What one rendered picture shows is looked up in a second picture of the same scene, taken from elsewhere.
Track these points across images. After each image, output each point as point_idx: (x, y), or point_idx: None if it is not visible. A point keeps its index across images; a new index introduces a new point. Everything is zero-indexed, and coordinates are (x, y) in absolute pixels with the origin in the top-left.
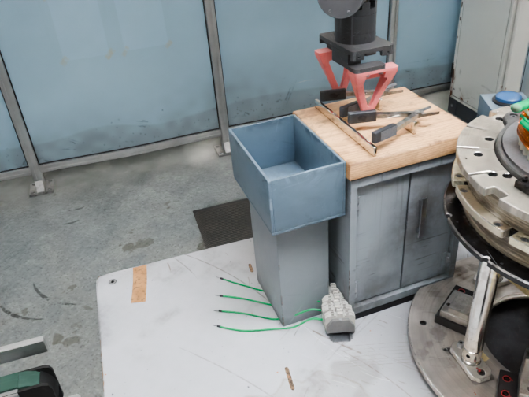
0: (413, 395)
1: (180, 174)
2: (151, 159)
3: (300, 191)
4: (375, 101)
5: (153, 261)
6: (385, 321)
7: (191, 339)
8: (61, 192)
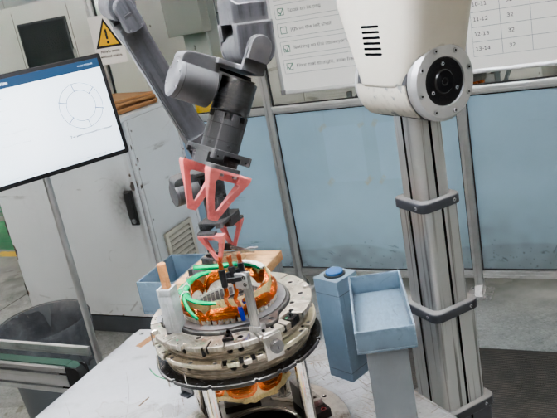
0: None
1: None
2: (405, 285)
3: (153, 292)
4: (219, 254)
5: None
6: None
7: (133, 371)
8: (313, 296)
